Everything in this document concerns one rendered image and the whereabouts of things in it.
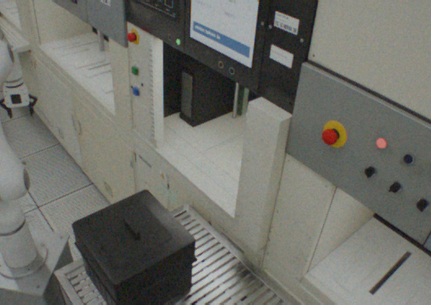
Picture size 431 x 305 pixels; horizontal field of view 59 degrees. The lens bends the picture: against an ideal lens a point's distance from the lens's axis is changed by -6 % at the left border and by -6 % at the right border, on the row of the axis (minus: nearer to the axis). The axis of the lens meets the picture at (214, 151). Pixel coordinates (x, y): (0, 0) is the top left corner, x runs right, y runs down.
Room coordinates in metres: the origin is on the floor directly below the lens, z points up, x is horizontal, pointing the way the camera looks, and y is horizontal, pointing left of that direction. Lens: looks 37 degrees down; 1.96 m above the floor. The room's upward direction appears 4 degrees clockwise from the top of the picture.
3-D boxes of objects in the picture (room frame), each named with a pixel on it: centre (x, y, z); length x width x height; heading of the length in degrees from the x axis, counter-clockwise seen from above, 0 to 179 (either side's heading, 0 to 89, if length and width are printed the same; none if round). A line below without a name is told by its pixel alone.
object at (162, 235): (0.82, 0.23, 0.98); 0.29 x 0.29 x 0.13; 42
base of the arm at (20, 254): (0.86, 0.68, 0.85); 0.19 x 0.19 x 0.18
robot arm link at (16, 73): (1.43, 0.87, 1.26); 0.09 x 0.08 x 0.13; 108
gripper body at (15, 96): (1.43, 0.87, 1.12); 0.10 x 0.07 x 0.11; 108
